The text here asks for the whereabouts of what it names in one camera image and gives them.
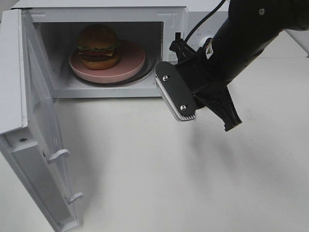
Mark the white warning label sticker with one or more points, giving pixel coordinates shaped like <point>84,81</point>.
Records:
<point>172,58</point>

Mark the burger with lettuce and tomato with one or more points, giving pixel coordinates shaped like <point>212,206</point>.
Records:
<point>97,46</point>

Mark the upper white power knob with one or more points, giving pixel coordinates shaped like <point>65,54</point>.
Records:
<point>205,41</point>

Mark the glass microwave turntable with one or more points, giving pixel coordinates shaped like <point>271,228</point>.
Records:
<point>146,69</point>

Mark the pink round plate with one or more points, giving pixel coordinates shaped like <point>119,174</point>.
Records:
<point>132,59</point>

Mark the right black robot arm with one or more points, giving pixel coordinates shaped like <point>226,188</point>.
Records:
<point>303,14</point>

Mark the white microwave oven body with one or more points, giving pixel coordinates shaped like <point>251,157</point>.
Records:
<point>151,24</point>

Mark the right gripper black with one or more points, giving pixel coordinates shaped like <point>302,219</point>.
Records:
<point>200,78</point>

